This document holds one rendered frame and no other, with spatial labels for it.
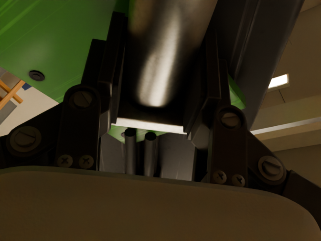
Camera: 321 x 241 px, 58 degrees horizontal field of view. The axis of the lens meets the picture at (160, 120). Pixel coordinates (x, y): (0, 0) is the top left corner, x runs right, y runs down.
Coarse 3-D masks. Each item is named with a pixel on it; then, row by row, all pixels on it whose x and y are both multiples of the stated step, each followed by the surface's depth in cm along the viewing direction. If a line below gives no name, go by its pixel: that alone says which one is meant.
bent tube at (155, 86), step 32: (160, 0) 9; (192, 0) 9; (128, 32) 11; (160, 32) 10; (192, 32) 10; (128, 64) 12; (160, 64) 11; (192, 64) 12; (128, 96) 13; (160, 96) 12; (160, 128) 14
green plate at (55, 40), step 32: (0, 0) 14; (32, 0) 14; (64, 0) 14; (96, 0) 14; (128, 0) 14; (0, 32) 16; (32, 32) 16; (64, 32) 16; (96, 32) 16; (0, 64) 18; (32, 64) 18; (64, 64) 18
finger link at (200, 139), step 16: (208, 32) 12; (208, 48) 12; (208, 64) 11; (224, 64) 12; (192, 80) 12; (208, 80) 11; (224, 80) 12; (192, 96) 12; (208, 96) 10; (224, 96) 11; (192, 112) 12; (208, 112) 11; (192, 128) 12; (208, 128) 11; (208, 144) 11; (256, 144) 10; (256, 160) 10; (272, 160) 10; (256, 176) 10; (272, 176) 10
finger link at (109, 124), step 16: (112, 16) 12; (112, 32) 11; (96, 48) 12; (112, 48) 11; (96, 64) 11; (112, 64) 10; (96, 80) 11; (112, 80) 10; (112, 96) 11; (48, 112) 10; (112, 112) 12; (16, 128) 9; (32, 128) 9; (48, 128) 10; (16, 144) 9; (32, 144) 9; (48, 144) 9
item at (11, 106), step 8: (0, 72) 523; (0, 80) 515; (8, 88) 522; (16, 88) 530; (24, 88) 590; (8, 96) 515; (16, 96) 531; (0, 104) 501; (8, 104) 518; (0, 112) 505; (8, 112) 516; (0, 120) 503
